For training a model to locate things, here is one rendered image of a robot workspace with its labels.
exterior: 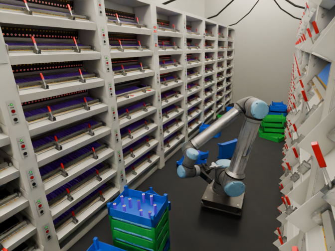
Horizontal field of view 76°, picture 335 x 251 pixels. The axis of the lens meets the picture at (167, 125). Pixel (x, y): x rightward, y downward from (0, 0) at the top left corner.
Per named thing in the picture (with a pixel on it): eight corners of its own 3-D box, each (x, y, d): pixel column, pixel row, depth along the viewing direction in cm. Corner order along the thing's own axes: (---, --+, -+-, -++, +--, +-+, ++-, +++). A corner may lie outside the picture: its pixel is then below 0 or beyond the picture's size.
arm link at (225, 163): (229, 173, 193) (230, 156, 187) (236, 185, 177) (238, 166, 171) (212, 175, 193) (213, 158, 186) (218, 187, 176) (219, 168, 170)
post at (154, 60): (164, 165, 261) (155, 1, 205) (160, 169, 253) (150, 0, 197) (150, 162, 270) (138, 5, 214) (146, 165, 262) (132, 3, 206)
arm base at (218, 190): (236, 185, 193) (237, 176, 190) (232, 198, 177) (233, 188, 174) (215, 180, 201) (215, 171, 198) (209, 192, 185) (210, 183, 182)
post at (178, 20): (188, 144, 318) (185, 11, 262) (185, 146, 311) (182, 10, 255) (175, 142, 328) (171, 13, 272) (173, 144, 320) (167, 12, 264)
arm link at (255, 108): (234, 186, 178) (263, 98, 154) (243, 200, 161) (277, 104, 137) (216, 184, 176) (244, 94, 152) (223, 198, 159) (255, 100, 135)
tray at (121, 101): (154, 93, 225) (156, 85, 221) (115, 107, 175) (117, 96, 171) (139, 87, 232) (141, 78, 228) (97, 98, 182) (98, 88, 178)
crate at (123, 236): (169, 225, 139) (168, 214, 136) (156, 250, 121) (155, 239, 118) (129, 214, 150) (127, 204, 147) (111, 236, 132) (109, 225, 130)
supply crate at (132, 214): (168, 204, 134) (167, 193, 131) (154, 228, 116) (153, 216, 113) (126, 194, 145) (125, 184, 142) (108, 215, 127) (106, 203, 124)
